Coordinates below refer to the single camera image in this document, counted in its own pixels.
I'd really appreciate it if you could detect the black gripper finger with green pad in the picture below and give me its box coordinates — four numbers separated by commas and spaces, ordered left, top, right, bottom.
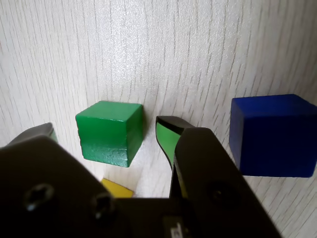
0, 121, 131, 238
155, 115, 283, 238

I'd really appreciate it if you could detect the green wooden cube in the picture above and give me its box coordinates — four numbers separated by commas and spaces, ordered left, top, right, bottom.
75, 100, 144, 168

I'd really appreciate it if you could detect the blue wooden cube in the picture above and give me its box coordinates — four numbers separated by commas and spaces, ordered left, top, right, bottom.
228, 93, 317, 179

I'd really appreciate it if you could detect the yellow wooden cube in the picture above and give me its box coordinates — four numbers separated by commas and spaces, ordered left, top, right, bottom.
101, 178, 135, 199

